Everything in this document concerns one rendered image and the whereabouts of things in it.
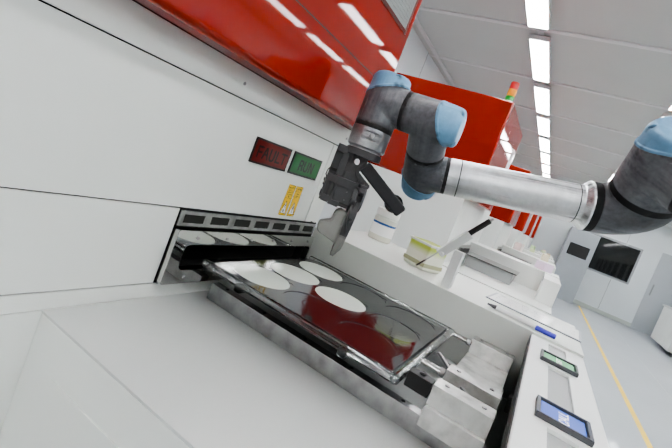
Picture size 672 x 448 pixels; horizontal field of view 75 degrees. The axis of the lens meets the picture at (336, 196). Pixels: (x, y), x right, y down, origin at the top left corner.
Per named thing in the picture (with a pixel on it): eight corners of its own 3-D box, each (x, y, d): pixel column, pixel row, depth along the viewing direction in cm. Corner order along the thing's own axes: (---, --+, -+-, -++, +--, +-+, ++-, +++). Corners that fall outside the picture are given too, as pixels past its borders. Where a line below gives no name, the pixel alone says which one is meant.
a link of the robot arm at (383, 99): (412, 75, 78) (370, 63, 81) (390, 133, 78) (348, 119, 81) (419, 88, 85) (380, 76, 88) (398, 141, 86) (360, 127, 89)
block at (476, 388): (439, 386, 64) (447, 367, 64) (444, 380, 67) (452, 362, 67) (493, 417, 60) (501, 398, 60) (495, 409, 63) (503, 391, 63)
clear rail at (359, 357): (198, 265, 72) (201, 257, 72) (204, 265, 74) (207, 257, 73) (395, 388, 56) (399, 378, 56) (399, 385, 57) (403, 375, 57)
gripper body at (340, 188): (317, 198, 88) (339, 142, 88) (357, 213, 89) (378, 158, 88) (317, 201, 81) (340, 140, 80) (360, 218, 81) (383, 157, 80)
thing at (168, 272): (153, 280, 70) (173, 226, 69) (295, 269, 109) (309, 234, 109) (160, 285, 69) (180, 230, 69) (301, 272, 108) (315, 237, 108)
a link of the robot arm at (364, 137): (387, 138, 88) (394, 136, 80) (379, 159, 88) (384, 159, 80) (353, 124, 87) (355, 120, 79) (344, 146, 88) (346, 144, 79)
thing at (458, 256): (424, 277, 97) (446, 222, 96) (428, 276, 100) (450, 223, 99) (449, 290, 94) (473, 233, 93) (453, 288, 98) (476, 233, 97)
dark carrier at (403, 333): (210, 265, 73) (212, 261, 73) (311, 260, 104) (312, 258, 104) (390, 374, 58) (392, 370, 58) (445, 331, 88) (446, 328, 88)
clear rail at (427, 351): (386, 382, 56) (390, 372, 56) (447, 332, 90) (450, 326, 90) (395, 388, 56) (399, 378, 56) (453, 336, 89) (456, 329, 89)
